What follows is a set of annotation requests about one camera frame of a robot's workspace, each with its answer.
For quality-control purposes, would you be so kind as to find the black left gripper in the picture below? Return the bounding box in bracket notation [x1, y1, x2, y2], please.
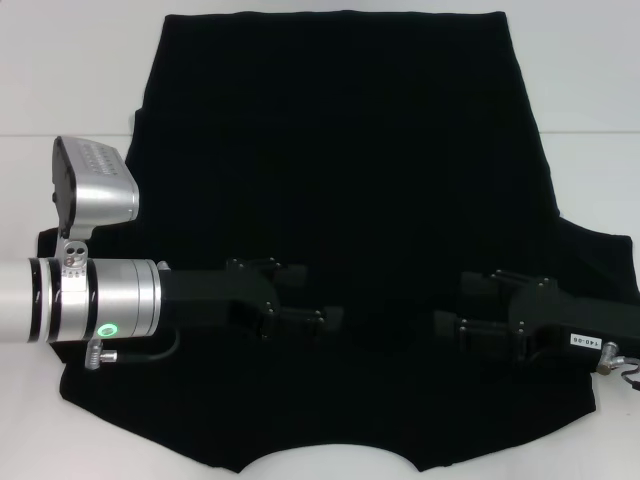
[157, 257, 347, 347]

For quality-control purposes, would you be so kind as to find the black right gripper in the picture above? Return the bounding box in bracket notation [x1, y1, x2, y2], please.
[433, 269, 640, 375]

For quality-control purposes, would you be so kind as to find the black t-shirt with FREE print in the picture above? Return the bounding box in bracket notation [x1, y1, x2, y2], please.
[35, 9, 640, 474]

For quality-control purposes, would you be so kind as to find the left gripper cable with plug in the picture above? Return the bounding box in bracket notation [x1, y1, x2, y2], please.
[83, 329, 182, 373]

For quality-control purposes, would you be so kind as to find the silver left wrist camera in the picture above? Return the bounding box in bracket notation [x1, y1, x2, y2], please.
[51, 135, 141, 292]

